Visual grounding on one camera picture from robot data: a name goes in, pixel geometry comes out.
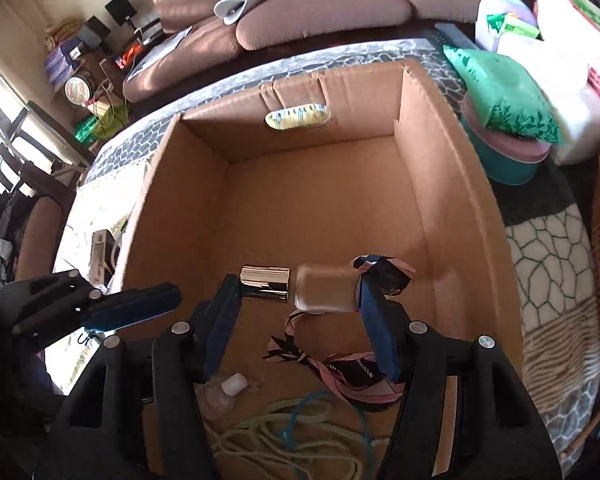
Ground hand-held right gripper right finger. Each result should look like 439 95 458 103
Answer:
352 259 563 480

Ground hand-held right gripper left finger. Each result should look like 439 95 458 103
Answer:
35 274 243 480

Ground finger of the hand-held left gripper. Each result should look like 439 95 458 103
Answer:
0 270 183 353

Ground large cardboard box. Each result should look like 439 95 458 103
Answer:
111 57 528 480

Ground pink black ribbon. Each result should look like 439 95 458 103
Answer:
262 254 416 406

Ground small beige box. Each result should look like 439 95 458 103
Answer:
90 229 118 286

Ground clear plastic bottle white cap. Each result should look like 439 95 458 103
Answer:
197 371 261 421

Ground yellow checked cloth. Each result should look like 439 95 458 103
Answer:
47 102 331 396

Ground pile of folded clothes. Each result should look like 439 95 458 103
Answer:
0 185 31 286

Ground green bag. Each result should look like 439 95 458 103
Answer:
75 105 131 143

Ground dark wooden chair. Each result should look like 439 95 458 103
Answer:
0 100 91 196

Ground teal round tin pink lid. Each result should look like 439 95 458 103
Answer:
460 90 553 188

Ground round biscuit tin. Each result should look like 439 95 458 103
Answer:
64 74 93 106

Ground dark wooden side table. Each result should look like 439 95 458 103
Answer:
55 35 146 111

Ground purple boxes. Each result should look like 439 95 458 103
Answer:
44 40 86 83

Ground printed papers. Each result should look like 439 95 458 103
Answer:
125 25 193 81

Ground green leaf-print packet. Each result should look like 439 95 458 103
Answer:
442 44 561 145

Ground black speaker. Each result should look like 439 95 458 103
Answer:
84 16 112 53
105 0 133 26

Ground white tissue pack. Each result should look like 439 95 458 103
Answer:
497 35 600 166

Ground grey notebook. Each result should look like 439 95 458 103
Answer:
432 22 481 51

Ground white neck massager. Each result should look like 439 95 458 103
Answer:
213 0 268 26

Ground brown sofa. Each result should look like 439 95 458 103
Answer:
122 0 491 103

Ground white plastic container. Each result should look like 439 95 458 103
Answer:
475 0 541 53

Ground red white printed bag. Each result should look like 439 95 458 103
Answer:
532 0 600 111

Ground pale green rope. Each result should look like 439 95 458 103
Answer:
202 392 396 480

